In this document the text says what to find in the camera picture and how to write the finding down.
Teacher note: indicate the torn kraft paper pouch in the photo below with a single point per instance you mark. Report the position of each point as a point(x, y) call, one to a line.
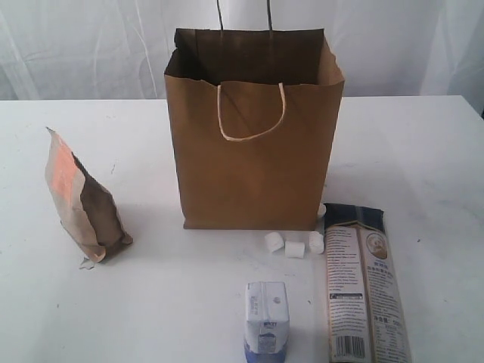
point(86, 209)

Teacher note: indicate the brown paper shopping bag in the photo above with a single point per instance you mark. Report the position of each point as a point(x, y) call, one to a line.
point(252, 116)

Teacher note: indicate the white marshmallow by bag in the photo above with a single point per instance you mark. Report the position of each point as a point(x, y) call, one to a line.
point(321, 210)

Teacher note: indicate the white marshmallow left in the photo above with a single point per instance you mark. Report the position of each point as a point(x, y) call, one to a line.
point(274, 241)

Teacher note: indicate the white marshmallow middle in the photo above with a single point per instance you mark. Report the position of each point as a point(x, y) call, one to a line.
point(294, 250)

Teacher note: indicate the white marshmallow right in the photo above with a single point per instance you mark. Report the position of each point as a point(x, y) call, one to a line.
point(316, 242)

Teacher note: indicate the white blue milk carton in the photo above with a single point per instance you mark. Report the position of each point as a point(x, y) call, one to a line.
point(267, 322)

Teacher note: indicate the small torn paper scrap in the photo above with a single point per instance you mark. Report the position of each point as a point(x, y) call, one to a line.
point(87, 264)

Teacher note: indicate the long noodle package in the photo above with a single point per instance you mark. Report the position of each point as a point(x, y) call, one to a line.
point(365, 316)

